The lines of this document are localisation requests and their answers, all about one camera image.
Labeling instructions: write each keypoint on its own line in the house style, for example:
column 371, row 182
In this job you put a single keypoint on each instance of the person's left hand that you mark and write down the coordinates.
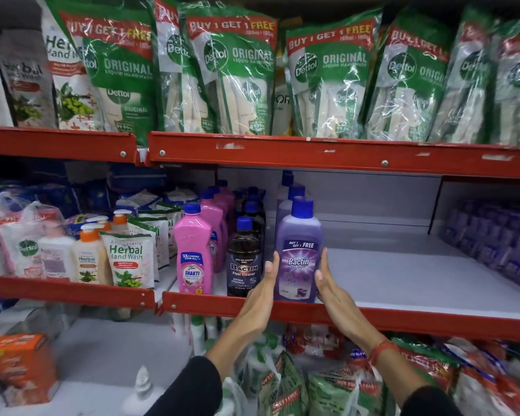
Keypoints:
column 260, row 307

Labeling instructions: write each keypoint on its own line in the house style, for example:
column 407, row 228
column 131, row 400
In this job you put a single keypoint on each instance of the person's right hand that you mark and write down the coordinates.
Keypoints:
column 342, row 311

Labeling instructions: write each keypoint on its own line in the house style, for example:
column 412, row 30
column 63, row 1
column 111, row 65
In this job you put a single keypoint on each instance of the purple bottle blue cap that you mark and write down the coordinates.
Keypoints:
column 286, row 207
column 299, row 238
column 286, row 179

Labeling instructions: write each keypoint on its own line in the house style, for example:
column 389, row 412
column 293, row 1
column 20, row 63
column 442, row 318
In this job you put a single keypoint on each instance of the red white shelf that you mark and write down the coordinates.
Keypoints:
column 416, row 277

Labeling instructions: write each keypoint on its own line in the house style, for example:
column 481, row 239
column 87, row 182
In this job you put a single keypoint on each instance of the pink bottle blue cap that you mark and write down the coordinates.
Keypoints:
column 216, row 216
column 229, row 192
column 193, row 242
column 226, row 207

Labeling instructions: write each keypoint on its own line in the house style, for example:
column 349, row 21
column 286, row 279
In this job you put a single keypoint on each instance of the person's right forearm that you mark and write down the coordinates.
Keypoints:
column 416, row 385

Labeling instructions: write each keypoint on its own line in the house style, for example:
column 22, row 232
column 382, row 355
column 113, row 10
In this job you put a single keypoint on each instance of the person's left forearm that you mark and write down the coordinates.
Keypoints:
column 199, row 376

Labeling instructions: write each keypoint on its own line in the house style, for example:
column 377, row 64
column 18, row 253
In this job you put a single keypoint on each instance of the red metal shelf beam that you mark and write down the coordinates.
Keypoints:
column 329, row 153
column 47, row 142
column 69, row 292

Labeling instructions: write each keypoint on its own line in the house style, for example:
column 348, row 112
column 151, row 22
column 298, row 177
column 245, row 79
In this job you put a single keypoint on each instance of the pile of green red packs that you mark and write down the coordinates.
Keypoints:
column 342, row 385

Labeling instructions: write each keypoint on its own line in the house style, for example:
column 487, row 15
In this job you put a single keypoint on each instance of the row of white leaf-print pouches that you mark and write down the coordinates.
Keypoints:
column 128, row 259

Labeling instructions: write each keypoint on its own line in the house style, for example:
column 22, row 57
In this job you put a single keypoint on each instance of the white orange pump bottle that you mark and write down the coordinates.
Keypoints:
column 120, row 220
column 99, row 220
column 89, row 259

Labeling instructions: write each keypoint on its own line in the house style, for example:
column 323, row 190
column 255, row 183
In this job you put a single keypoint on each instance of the pile of dark blue packets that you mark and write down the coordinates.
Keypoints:
column 134, row 177

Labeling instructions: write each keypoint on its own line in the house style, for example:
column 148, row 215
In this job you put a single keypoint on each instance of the orange cardboard box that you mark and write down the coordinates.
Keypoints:
column 21, row 368

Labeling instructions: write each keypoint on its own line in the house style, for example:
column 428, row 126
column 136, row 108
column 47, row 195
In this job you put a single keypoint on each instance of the row of green refill packs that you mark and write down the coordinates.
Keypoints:
column 342, row 60

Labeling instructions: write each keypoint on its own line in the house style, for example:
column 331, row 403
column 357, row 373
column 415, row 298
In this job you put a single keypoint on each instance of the white pouch green fruit print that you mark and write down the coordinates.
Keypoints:
column 69, row 99

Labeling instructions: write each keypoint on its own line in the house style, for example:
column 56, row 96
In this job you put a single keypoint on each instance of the grey white leaf pouch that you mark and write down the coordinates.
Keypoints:
column 26, row 82

